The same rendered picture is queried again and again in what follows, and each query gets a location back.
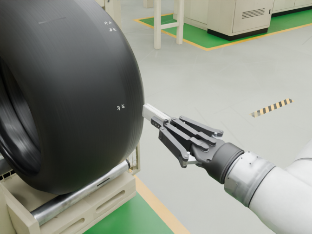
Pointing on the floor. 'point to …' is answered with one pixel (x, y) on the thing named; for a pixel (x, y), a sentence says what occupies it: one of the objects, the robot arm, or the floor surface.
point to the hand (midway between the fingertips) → (155, 117)
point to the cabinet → (238, 18)
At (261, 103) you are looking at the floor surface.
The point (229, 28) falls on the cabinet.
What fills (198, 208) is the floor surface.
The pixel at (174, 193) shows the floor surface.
